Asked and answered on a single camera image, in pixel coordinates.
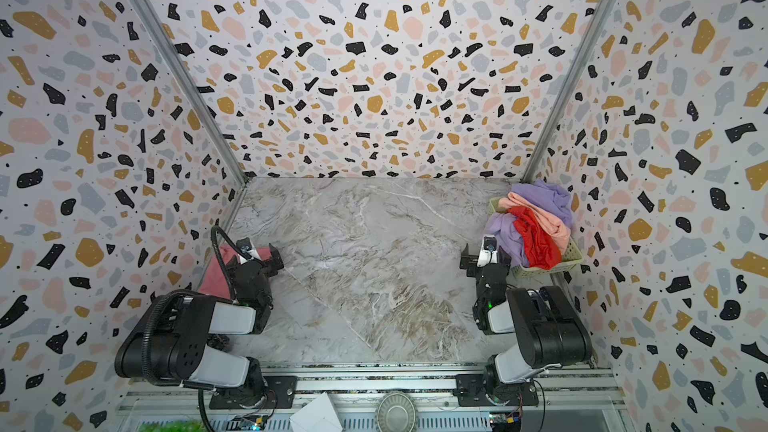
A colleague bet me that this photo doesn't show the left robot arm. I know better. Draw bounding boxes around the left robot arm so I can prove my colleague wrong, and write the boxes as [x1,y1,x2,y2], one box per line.
[114,240,294,409]

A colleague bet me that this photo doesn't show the red t-shirt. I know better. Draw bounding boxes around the red t-shirt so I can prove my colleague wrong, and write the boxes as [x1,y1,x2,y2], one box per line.
[507,206,562,270]

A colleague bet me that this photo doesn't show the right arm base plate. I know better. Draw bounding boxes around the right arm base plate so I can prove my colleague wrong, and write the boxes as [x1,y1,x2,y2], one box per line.
[453,374,539,407]

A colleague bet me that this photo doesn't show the purple t-shirt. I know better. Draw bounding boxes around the purple t-shirt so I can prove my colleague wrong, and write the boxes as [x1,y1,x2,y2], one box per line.
[503,180,572,229]

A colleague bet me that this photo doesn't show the right aluminium corner post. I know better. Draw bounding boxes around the right aluminium corner post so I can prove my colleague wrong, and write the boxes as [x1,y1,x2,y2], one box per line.
[520,0,615,183]

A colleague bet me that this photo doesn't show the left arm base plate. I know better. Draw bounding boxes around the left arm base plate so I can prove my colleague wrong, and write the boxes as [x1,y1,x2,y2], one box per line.
[209,375,298,410]

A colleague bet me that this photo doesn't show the aluminium corner post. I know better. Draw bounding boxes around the aluminium corner post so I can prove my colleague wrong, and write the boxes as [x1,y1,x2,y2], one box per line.
[128,0,248,189]
[520,0,615,183]

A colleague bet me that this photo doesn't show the folded pink t-shirt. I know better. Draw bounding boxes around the folded pink t-shirt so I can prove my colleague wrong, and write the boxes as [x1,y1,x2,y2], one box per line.
[198,245,244,299]

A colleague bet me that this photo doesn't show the green plastic basket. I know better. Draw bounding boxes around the green plastic basket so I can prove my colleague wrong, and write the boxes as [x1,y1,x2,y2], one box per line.
[485,193,583,277]

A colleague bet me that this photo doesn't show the white paper sheet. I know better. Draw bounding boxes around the white paper sheet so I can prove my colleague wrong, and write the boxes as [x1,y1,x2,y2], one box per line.
[290,393,343,432]

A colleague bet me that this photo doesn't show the small electronics board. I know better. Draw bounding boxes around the small electronics board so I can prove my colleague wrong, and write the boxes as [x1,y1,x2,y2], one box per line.
[228,414,269,431]

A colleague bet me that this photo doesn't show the left aluminium corner post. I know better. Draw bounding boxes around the left aluminium corner post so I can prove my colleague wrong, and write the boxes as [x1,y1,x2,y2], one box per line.
[128,0,248,189]

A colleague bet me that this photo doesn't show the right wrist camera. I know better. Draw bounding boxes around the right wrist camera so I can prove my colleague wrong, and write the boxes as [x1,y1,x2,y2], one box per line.
[477,235,498,268]

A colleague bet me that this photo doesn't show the peach t-shirt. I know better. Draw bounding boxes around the peach t-shirt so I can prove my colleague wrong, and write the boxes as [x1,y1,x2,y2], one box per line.
[498,192,571,254]

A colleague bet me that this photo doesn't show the green artificial grass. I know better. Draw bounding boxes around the green artificial grass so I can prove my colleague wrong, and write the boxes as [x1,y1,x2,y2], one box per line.
[137,420,207,432]

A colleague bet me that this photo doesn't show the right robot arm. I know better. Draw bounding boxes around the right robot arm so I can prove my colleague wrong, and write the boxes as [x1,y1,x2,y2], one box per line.
[454,236,592,407]

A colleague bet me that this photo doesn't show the aluminium frame rail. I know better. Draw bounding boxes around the aluminium frame rail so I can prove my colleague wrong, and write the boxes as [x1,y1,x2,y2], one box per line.
[113,362,631,432]

